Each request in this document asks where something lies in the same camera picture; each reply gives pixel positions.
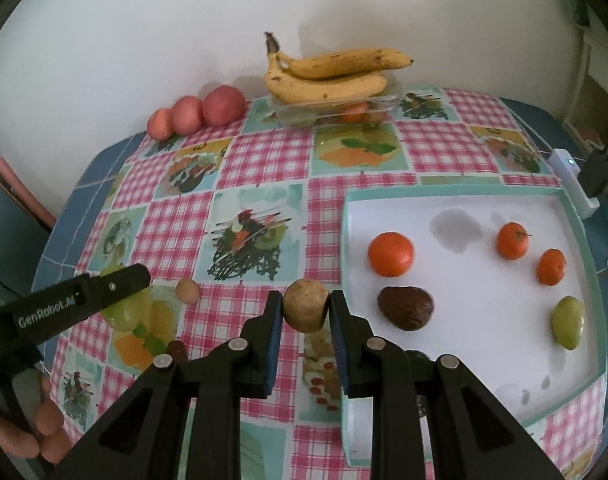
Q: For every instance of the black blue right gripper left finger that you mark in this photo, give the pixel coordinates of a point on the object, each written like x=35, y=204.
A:
x=183, y=416

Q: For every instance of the white power strip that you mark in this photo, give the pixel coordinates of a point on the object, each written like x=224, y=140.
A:
x=566, y=169

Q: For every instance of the person's left hand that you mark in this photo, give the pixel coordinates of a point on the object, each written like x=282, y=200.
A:
x=45, y=436

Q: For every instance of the white tray with teal rim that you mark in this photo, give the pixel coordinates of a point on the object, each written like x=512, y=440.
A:
x=491, y=312

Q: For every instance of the small green mango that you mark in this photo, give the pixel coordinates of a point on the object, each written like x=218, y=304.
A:
x=568, y=322

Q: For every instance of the black power adapter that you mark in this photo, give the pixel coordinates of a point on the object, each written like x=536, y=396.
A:
x=593, y=176

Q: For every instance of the small orange tangerine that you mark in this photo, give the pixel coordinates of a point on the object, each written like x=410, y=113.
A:
x=551, y=267

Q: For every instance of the small dark avocado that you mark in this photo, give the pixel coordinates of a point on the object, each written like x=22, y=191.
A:
x=177, y=350

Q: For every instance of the large orange tangerine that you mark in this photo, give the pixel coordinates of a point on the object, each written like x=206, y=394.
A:
x=391, y=254

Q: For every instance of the large green mango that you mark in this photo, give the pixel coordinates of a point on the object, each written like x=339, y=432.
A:
x=125, y=315

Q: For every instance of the pink checkered fruit tablecloth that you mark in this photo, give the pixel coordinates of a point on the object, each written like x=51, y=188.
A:
x=244, y=231

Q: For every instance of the tangerine with stem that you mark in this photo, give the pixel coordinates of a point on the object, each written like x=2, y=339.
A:
x=512, y=241

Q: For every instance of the clear plastic fruit container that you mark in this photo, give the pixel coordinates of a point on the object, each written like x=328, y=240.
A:
x=367, y=111

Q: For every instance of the lower yellow banana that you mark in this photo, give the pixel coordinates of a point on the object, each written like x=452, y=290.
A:
x=293, y=90

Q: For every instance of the blue table cover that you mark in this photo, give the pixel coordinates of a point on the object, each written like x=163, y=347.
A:
x=165, y=189

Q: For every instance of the small brown round fruit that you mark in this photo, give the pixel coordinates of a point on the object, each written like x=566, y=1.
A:
x=188, y=291

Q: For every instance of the large red apple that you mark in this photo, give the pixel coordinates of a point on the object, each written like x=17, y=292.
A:
x=223, y=106

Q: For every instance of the upper spotted yellow banana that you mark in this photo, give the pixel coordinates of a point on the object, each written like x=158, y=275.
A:
x=339, y=64

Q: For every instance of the small pink apple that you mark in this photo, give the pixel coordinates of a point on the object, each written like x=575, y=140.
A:
x=160, y=125

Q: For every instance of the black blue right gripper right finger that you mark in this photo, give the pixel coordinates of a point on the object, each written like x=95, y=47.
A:
x=418, y=401

